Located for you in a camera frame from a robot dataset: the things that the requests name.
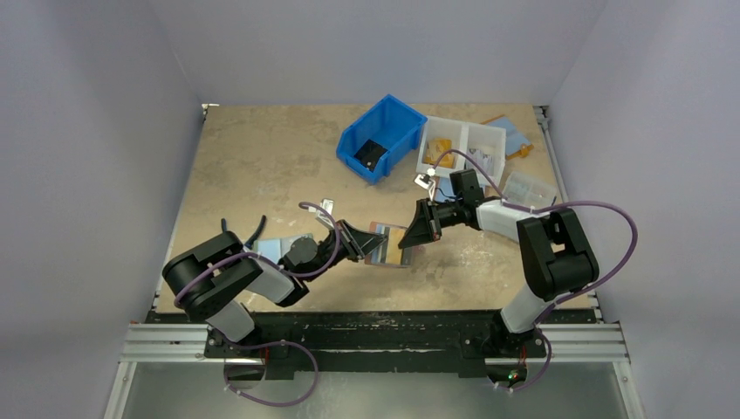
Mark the blue plastic bin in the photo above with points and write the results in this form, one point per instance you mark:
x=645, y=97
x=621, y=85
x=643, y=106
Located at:
x=390, y=122

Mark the clear plastic screw box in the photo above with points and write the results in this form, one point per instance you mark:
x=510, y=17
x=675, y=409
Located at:
x=526, y=190

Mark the black card in blue bin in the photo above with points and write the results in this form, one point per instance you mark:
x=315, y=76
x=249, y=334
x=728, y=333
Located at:
x=369, y=154

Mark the gold VIP card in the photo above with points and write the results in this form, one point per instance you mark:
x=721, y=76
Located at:
x=394, y=255

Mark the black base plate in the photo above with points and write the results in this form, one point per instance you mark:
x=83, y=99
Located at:
x=465, y=343

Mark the orange card holder in tray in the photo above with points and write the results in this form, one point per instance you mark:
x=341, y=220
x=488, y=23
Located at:
x=434, y=150

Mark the white divided plastic tray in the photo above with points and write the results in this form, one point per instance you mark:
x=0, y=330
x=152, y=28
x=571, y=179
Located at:
x=465, y=135

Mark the card in white tray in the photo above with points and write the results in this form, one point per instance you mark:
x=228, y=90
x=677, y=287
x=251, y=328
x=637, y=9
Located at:
x=485, y=161

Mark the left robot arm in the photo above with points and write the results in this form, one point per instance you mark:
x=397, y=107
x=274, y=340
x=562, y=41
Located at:
x=207, y=279

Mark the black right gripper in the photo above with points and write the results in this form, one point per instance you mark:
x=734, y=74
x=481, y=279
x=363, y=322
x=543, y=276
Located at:
x=434, y=219

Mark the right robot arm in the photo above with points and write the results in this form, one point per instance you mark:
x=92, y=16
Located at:
x=556, y=255

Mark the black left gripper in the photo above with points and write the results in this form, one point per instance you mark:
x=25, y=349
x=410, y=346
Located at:
x=359, y=242

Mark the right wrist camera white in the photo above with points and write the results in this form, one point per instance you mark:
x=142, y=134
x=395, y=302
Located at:
x=428, y=182

